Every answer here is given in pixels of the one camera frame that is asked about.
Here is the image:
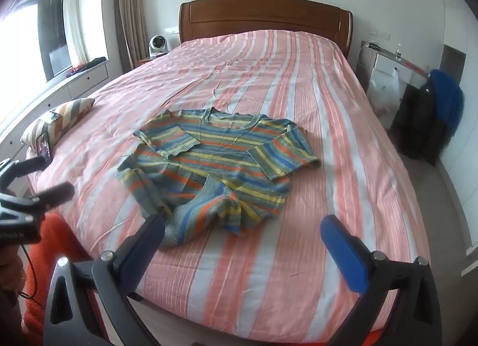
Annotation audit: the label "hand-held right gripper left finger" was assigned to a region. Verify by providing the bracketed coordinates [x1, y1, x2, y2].
[44, 213, 167, 346]

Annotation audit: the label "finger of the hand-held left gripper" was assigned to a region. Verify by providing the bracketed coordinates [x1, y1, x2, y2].
[0, 182, 75, 216]
[0, 156, 46, 191]

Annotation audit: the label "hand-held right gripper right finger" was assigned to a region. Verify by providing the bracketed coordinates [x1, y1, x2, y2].
[320, 214, 443, 346]

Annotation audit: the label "striped knit sweater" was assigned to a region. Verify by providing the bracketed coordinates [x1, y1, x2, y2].
[117, 107, 322, 249]

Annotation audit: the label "dark clothes on sill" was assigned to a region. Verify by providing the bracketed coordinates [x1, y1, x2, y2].
[65, 56, 109, 78]

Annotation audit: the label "black smartphone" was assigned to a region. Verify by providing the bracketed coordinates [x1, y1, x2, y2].
[36, 131, 53, 163]

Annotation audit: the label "orange fuzzy cloth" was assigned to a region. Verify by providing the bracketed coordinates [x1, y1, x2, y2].
[20, 213, 113, 346]

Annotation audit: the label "diagonal striped pillow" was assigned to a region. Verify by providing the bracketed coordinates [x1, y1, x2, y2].
[20, 97, 96, 150]

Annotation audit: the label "white window seat cabinet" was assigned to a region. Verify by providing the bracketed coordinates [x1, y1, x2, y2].
[0, 60, 111, 154]

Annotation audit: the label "window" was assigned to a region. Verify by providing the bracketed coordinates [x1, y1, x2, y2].
[0, 0, 73, 83]

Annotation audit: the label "bed with striped cover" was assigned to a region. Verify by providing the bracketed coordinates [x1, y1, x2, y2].
[25, 30, 432, 343]

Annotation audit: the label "black jacket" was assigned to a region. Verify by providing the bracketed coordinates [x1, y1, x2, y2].
[390, 82, 451, 167]

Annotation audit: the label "white sheer curtain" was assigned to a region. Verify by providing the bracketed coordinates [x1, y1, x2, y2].
[63, 0, 88, 67]

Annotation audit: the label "white plastic bag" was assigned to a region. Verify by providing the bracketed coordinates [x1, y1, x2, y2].
[368, 69, 403, 117]

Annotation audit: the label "wooden nightstand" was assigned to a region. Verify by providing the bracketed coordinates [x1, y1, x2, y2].
[135, 56, 166, 69]

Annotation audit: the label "blue garment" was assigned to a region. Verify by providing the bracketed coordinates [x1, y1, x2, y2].
[426, 68, 464, 137]

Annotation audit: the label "white wardrobe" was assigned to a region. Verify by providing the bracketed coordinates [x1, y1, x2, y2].
[435, 0, 478, 277]

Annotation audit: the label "white box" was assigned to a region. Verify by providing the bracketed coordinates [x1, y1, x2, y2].
[371, 52, 403, 85]

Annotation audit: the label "brown curtain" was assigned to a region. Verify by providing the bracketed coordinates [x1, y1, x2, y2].
[115, 0, 153, 70]

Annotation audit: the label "wooden headboard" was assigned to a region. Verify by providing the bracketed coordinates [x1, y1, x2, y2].
[178, 0, 353, 59]

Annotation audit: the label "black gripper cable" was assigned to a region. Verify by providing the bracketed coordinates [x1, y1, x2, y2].
[17, 244, 40, 300]

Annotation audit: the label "white security camera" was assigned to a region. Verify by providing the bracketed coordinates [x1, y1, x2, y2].
[148, 34, 168, 59]

